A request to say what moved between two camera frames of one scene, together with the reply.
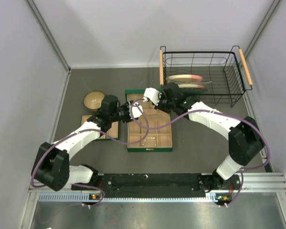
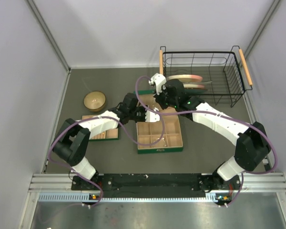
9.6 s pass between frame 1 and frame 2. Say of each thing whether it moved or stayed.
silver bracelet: moved
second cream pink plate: stayed
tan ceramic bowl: stayed
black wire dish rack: stayed
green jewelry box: moved
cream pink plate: stayed
